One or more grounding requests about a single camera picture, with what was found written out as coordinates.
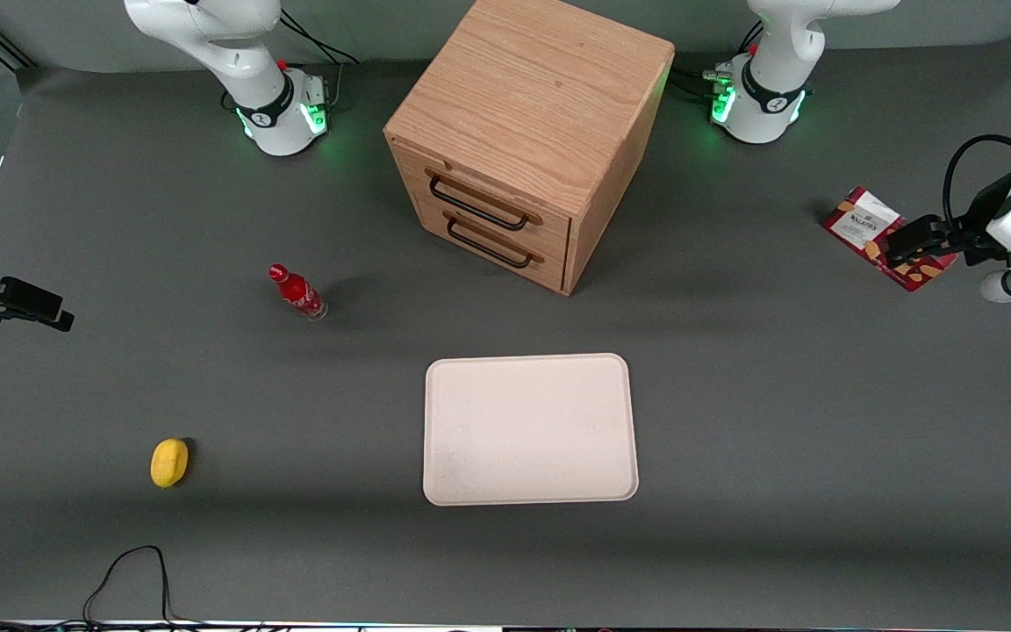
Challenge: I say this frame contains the wooden drawer with short handle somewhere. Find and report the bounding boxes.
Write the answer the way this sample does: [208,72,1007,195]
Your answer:
[416,204,568,292]

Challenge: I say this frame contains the thin black looped cable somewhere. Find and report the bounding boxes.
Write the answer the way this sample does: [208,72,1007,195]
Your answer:
[82,545,183,629]

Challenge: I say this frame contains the black base cables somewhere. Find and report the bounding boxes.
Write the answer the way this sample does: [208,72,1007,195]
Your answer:
[280,9,359,108]
[670,22,765,99]

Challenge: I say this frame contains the beige rectangular tray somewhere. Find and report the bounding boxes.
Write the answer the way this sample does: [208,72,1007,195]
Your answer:
[423,353,640,507]

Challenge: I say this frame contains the red cookie box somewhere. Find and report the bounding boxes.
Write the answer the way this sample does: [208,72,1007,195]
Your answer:
[821,186,961,292]

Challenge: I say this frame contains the wooden drawer cabinet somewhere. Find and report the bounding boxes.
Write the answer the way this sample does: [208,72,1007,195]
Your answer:
[383,0,676,296]

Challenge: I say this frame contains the short black drawer handle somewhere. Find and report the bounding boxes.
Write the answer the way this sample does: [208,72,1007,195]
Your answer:
[446,218,534,269]

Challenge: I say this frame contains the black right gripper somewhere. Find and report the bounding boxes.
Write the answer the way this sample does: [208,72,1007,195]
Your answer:
[0,250,75,333]

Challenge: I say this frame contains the yellow lemon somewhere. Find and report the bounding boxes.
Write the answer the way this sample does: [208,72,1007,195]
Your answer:
[150,438,190,489]

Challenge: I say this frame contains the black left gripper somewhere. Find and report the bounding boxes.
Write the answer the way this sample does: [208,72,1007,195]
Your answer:
[885,180,1011,266]

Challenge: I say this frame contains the wooden drawer with long handle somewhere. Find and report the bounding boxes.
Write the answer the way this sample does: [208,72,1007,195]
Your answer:
[422,162,572,257]

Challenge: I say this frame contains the red cola bottle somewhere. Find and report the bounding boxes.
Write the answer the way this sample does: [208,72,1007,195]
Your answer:
[268,262,329,322]

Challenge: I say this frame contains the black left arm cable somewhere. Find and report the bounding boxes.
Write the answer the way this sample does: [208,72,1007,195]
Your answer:
[943,133,1011,242]

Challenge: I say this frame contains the long black drawer handle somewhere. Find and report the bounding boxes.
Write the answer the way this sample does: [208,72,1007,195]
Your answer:
[429,176,531,232]

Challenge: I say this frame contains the black right base cables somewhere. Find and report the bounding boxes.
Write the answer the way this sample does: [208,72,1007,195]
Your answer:
[280,9,359,108]

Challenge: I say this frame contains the black left base cables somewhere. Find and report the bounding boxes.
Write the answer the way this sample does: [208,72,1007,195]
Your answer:
[670,22,765,99]

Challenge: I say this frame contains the dark grey table mat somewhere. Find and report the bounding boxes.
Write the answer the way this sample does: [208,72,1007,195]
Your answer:
[0,35,1011,626]

